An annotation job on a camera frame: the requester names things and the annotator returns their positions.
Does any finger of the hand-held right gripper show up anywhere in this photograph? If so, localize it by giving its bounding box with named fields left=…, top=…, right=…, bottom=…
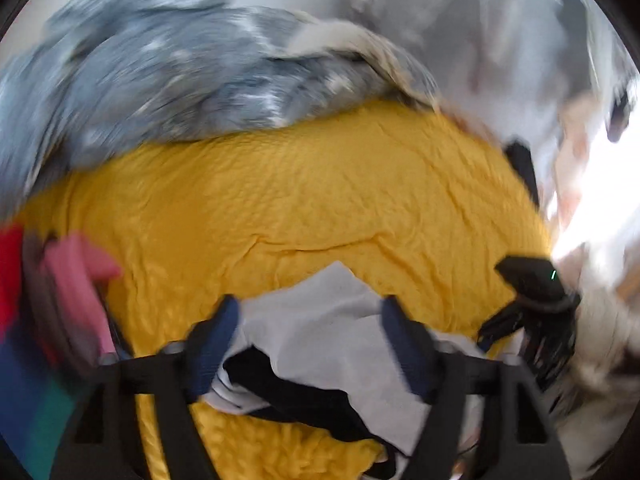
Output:
left=522, top=310, right=577, bottom=393
left=477, top=302, right=531, bottom=348

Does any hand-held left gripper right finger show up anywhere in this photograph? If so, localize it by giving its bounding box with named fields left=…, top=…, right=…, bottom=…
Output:
left=380, top=295, right=573, bottom=480

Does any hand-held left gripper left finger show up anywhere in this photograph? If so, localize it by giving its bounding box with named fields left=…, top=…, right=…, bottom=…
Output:
left=50, top=294, right=242, bottom=480

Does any black and white garment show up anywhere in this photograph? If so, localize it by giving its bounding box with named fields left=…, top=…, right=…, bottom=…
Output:
left=202, top=260, right=496, bottom=480

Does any translucent clothes rack cover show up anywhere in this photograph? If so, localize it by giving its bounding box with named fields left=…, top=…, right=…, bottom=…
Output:
left=350, top=0, right=616, bottom=151

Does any black lace garment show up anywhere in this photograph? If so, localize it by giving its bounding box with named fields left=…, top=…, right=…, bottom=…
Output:
left=502, top=142, right=542, bottom=208

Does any cartoon print net curtain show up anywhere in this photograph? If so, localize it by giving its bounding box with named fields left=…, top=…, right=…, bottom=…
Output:
left=545, top=95, right=616, bottom=231

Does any pink garment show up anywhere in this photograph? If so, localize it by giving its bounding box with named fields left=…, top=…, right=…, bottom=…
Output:
left=40, top=234, right=123, bottom=356

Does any yellow dotted blanket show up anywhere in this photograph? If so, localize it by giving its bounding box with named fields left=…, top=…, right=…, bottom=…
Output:
left=15, top=100, right=556, bottom=480

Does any grey garment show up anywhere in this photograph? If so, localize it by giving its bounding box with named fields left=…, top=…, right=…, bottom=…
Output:
left=22, top=232, right=101, bottom=366

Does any red blue green striped sweater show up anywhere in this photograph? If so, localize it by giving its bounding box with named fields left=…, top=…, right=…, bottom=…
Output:
left=0, top=225, right=81, bottom=480

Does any grey floral duvet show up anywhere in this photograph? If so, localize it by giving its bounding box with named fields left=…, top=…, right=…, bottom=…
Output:
left=0, top=0, right=441, bottom=211

